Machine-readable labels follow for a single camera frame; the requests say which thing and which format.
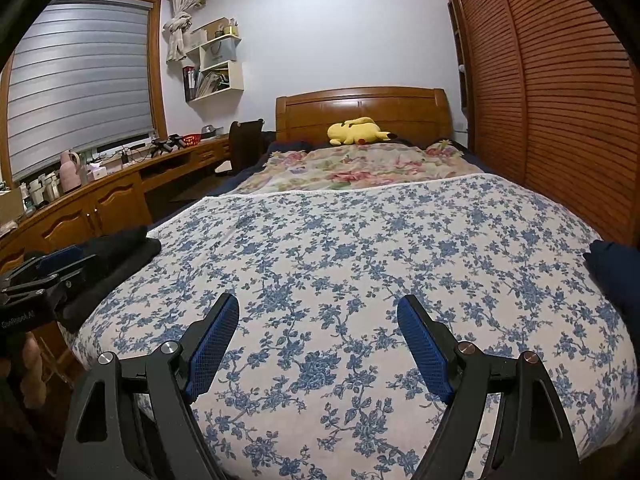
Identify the blue floral bed sheet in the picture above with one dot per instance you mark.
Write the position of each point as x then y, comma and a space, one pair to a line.
325, 260

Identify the navy blue blazer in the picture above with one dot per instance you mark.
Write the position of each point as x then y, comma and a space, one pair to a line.
615, 270

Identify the white box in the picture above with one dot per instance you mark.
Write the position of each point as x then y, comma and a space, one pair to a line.
96, 172

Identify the black chair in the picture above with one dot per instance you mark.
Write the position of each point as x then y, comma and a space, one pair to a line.
245, 145

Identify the wooden desk with cabinets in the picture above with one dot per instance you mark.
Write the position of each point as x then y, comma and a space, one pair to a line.
115, 200

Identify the floral pillow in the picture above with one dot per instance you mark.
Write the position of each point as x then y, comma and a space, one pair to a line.
440, 146

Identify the pink floral quilt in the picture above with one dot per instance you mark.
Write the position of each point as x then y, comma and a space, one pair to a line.
350, 170

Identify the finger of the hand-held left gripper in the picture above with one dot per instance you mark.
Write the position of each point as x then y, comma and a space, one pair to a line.
35, 287
55, 260

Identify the black binders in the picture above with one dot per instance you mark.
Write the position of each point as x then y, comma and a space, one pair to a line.
189, 82

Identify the tied beige curtain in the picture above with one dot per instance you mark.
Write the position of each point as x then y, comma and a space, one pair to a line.
175, 30

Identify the pink thermos jug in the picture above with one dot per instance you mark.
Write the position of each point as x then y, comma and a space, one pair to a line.
71, 175

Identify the wooden louvered wardrobe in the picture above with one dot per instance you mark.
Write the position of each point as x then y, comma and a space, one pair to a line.
550, 110

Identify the red basket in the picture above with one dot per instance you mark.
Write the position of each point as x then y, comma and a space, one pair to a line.
191, 140

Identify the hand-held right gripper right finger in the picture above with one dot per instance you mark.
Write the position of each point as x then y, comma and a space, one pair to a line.
425, 350

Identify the wooden bed headboard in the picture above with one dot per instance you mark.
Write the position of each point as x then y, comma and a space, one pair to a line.
400, 115

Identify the stack of papers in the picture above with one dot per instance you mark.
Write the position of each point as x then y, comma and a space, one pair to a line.
212, 85

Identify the grey window blind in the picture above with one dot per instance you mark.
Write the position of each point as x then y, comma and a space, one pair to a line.
75, 85

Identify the person's left hand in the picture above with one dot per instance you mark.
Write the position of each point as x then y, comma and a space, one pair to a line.
32, 375

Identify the white wall shelf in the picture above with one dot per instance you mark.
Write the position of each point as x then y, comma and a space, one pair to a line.
235, 77

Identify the metal bowl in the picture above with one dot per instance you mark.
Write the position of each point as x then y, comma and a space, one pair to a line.
210, 132

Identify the black tools on desk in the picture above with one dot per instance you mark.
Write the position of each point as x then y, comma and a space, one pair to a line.
166, 145

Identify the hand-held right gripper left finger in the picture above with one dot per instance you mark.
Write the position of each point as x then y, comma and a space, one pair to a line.
212, 350

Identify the black folded clothes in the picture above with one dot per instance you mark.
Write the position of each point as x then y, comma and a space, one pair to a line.
120, 255

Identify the yellow plush toy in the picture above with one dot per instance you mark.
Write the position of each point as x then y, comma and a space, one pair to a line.
355, 132

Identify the white shopping bag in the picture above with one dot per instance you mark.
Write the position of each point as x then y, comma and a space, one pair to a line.
217, 55

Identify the wooden window frame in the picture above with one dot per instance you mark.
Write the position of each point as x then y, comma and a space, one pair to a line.
156, 85

